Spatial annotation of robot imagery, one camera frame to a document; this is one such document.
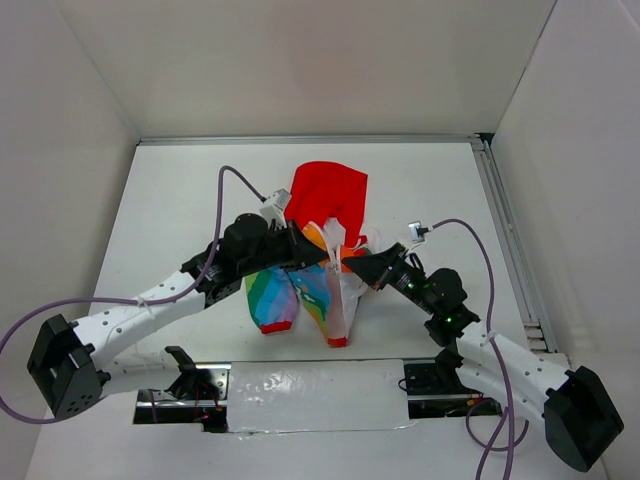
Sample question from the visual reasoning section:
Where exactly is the white taped cover board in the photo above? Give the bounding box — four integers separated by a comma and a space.
227, 360, 412, 434

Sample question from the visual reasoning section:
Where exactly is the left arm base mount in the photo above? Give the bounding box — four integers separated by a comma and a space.
133, 363, 232, 433

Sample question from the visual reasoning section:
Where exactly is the aluminium frame rail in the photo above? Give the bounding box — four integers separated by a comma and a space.
139, 134, 484, 146
470, 133, 559, 354

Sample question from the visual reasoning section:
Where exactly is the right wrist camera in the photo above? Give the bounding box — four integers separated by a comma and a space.
408, 221, 431, 245

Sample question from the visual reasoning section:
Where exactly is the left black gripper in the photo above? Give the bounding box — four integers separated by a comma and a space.
239, 218, 328, 277

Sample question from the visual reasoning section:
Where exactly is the aluminium frame rail right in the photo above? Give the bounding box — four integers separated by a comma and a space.
470, 133, 559, 354

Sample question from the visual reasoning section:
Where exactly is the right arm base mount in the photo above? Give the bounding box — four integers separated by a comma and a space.
398, 359, 502, 420

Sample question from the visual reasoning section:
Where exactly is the aluminium frame rail back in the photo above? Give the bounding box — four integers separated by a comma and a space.
139, 134, 484, 146

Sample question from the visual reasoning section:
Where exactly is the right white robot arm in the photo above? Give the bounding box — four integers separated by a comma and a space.
342, 244, 624, 472

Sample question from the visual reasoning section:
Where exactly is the rainbow red white jacket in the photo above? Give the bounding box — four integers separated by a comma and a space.
245, 161, 381, 348

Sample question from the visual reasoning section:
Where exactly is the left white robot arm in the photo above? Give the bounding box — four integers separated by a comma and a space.
27, 213, 328, 421

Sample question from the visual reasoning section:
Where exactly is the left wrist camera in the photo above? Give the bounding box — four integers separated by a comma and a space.
259, 189, 291, 227

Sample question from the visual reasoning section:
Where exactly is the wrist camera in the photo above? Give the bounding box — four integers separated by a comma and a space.
408, 221, 431, 245
259, 189, 291, 227

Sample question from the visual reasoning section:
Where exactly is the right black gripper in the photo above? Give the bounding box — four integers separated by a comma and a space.
343, 242, 439, 314

